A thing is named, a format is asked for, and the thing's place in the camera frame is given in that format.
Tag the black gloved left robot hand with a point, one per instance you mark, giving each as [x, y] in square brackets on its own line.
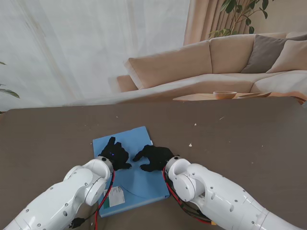
[116, 155]

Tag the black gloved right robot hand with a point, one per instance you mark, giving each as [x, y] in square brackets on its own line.
[156, 158]

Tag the blue plastic file folder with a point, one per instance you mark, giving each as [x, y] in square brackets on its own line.
[141, 182]

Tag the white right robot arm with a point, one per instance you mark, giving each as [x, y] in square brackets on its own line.
[223, 196]

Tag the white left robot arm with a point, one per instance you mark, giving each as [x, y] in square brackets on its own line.
[69, 198]

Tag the wooden coffee table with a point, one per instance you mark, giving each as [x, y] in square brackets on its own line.
[196, 96]

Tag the wooden bowl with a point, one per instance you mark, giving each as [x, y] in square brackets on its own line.
[224, 95]

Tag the beige sofa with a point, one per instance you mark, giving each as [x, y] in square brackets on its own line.
[172, 64]

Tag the white sheer curtain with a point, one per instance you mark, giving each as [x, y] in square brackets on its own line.
[84, 48]

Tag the flat wooden plate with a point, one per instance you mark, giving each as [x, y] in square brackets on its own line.
[255, 95]

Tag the dark green plant leaves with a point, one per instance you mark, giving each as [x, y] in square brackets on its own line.
[10, 93]

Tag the beige pleated curtain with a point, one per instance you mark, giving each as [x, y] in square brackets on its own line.
[204, 21]

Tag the grey cushion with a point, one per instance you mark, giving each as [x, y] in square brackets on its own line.
[263, 55]

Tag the beige cushion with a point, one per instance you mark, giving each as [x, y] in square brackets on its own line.
[292, 57]

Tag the tall green leafy plant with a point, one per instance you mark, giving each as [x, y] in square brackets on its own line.
[231, 6]

